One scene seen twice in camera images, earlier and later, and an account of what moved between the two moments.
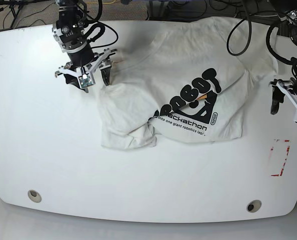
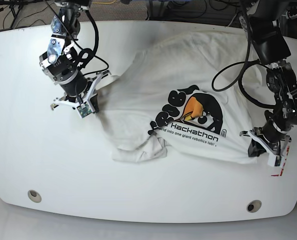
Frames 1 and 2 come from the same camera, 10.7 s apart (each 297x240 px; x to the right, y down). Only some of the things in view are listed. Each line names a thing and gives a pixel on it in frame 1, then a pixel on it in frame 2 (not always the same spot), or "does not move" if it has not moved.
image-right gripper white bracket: [278, 96] to [276, 155]
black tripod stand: [10, 3] does not move
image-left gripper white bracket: [84, 81] to [88, 107]
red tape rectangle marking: [281, 171] does not move
